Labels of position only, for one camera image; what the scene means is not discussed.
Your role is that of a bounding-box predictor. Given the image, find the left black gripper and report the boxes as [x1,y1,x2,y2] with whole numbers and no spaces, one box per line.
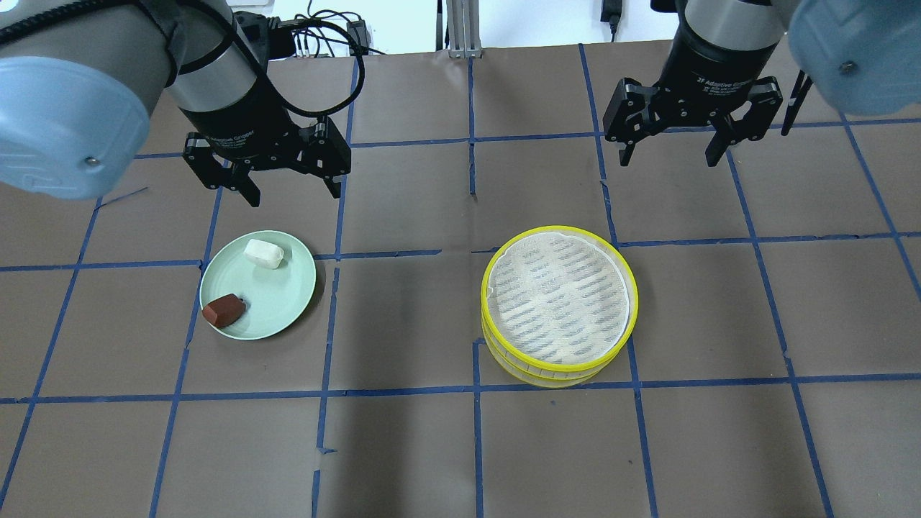
[180,80,352,207]

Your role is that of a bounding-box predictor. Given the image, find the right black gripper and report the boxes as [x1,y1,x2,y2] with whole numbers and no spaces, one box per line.
[603,21,784,167]

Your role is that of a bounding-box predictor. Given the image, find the white steamed bun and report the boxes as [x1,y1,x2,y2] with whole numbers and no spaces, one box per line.
[243,239,285,270]

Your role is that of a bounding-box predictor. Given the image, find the brown steamed bun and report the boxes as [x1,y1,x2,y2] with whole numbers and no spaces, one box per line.
[201,293,246,329]

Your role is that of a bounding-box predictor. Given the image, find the yellow top steamer layer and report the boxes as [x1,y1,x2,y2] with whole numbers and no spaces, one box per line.
[479,225,639,373]

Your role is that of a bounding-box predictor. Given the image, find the yellow steamer layer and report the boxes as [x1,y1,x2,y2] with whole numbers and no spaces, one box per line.
[479,225,639,373]
[480,316,632,389]

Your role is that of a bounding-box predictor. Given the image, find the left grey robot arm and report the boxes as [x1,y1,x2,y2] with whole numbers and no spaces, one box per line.
[1,1,365,207]

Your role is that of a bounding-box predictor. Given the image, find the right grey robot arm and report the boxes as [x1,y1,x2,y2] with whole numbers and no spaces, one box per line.
[603,1,920,166]

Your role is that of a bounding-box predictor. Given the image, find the yellow bottom steamer layer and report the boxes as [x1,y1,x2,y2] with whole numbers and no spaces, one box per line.
[480,316,632,389]

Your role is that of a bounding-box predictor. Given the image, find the black power adapter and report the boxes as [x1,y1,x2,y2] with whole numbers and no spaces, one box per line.
[599,0,624,40]

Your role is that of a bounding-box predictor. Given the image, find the mint green plate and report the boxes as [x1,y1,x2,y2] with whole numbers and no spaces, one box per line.
[199,230,318,341]

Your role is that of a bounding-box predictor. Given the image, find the black cable bundle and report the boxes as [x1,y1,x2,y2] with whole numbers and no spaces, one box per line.
[237,0,386,119]

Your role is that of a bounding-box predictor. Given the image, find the aluminium frame post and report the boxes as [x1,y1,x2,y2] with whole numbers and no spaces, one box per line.
[442,0,483,59]

